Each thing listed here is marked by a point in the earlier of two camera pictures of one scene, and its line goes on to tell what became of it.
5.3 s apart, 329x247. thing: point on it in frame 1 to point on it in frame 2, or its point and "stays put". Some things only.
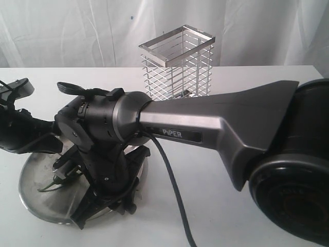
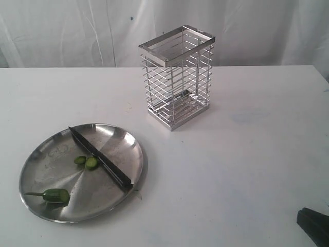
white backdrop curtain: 107,34 stays put
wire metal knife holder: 178,64 stays put
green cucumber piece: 56,183 to 55,195
